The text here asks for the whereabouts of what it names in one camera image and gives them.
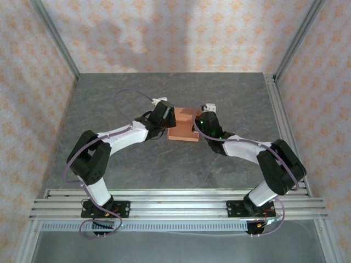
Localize orange paper box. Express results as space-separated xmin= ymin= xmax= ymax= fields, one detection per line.
xmin=166 ymin=107 xmax=200 ymax=142

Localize aluminium mounting rails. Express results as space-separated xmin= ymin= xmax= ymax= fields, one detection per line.
xmin=29 ymin=188 xmax=330 ymax=221

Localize grey metal panel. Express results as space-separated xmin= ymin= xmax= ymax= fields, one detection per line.
xmin=30 ymin=230 xmax=329 ymax=263

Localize aluminium side rail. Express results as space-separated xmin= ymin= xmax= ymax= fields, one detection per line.
xmin=264 ymin=73 xmax=312 ymax=198

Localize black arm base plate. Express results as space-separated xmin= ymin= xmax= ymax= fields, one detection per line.
xmin=226 ymin=199 xmax=276 ymax=219
xmin=81 ymin=201 xmax=131 ymax=219

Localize grey slotted cable duct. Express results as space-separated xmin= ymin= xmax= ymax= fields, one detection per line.
xmin=41 ymin=221 xmax=249 ymax=232

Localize black cable bracket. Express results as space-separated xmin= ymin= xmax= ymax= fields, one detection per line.
xmin=92 ymin=221 xmax=115 ymax=237
xmin=246 ymin=220 xmax=268 ymax=238

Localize aluminium corner post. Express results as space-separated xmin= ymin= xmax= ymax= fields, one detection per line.
xmin=274 ymin=0 xmax=327 ymax=80
xmin=29 ymin=0 xmax=81 ymax=82

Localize aluminium frame leg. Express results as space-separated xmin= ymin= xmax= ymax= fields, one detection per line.
xmin=312 ymin=219 xmax=343 ymax=263
xmin=15 ymin=219 xmax=42 ymax=263

